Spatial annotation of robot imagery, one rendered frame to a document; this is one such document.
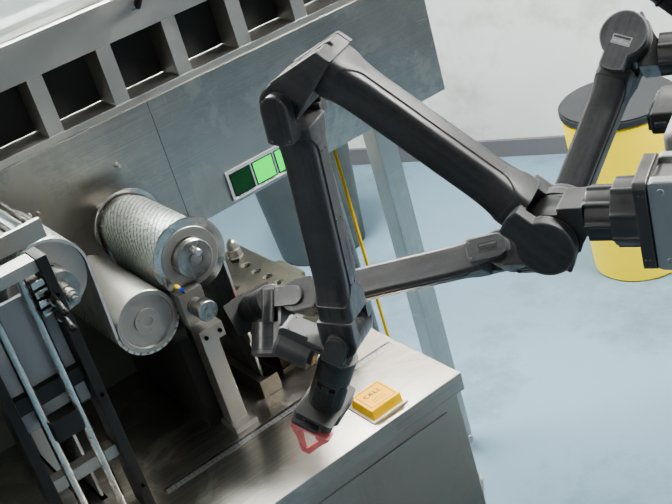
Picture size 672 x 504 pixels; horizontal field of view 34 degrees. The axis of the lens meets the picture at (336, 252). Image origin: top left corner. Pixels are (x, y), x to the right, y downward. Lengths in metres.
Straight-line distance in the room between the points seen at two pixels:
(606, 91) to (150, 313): 0.89
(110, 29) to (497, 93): 2.91
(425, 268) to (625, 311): 2.04
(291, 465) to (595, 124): 0.80
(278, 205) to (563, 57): 1.35
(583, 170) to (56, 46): 1.04
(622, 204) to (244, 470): 0.98
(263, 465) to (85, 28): 0.91
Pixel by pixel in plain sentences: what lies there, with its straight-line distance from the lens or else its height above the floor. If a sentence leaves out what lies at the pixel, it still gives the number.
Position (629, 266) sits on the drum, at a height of 0.07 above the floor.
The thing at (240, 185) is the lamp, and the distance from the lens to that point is 2.46.
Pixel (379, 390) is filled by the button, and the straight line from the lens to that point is 2.10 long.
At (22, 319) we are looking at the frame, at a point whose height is 1.34.
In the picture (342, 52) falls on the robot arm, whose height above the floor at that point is 1.69.
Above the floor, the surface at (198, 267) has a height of 1.23.
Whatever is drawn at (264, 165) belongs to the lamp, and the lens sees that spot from 2.48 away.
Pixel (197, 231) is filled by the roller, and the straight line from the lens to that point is 2.05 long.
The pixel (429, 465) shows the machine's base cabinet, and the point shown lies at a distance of 2.21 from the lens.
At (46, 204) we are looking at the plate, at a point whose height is 1.34.
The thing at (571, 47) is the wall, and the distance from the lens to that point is 4.78.
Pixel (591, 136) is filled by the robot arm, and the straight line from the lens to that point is 1.81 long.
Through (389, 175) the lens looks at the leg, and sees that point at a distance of 2.91.
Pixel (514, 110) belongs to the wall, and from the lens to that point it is 4.97.
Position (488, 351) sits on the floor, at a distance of 3.77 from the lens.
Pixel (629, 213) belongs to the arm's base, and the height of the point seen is 1.47.
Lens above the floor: 2.12
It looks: 27 degrees down
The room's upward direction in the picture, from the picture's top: 17 degrees counter-clockwise
